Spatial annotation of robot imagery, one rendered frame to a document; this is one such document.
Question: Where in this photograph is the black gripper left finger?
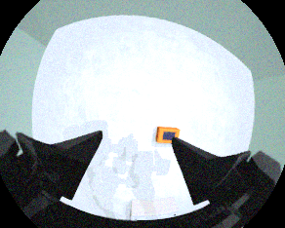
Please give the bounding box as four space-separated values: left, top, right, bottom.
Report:
15 130 103 201

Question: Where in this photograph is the orange block with dark square face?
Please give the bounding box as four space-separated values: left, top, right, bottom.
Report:
155 126 181 142

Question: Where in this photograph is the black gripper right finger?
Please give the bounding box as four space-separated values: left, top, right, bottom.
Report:
171 136 252 205

